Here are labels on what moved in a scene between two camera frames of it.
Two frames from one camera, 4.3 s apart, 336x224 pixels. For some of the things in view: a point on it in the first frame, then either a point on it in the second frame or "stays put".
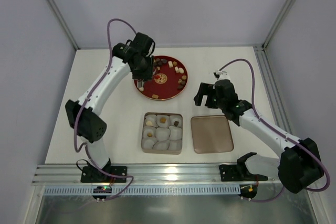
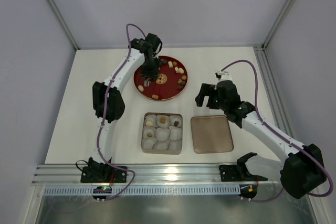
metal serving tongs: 140,84 -> 147,82
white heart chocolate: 179,70 stays put
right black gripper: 210,96 stays put
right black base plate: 238,172 stays put
